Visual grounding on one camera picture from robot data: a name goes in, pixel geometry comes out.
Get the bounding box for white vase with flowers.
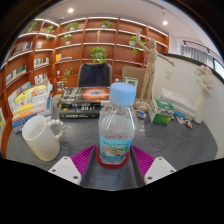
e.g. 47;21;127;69
193;64;214;125

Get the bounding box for white partition panel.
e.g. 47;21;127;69
151;53;224;159

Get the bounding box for ceiling spotlights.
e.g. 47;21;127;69
66;7;169;27

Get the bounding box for white paper packet stack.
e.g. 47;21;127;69
159;87;197;121

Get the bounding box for green and white carton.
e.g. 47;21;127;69
123;76;139;89

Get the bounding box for white plastic mug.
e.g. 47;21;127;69
21;115;65;163

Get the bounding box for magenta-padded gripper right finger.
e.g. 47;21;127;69
129;145;177;188

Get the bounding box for dark office chair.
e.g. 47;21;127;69
77;62;113;88

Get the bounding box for grey window curtain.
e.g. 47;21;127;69
178;39;224;79

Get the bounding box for green and white tissue box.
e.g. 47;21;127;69
148;98;175;126

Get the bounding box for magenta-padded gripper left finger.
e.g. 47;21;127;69
48;144;98;188

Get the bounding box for wooden artist mannequin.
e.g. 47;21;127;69
134;28;175;113

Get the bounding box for colourful book stack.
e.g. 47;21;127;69
7;81;54;134

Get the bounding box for tan chair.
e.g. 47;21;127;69
121;66;149;99

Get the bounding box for thick black book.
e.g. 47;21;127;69
59;106;103;120

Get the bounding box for orange wooden shelf unit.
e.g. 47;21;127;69
0;15;170;158

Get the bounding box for clear blue-capped water bottle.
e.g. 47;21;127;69
98;82;139;166

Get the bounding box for black nebula-cover book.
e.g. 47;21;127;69
57;86;111;109

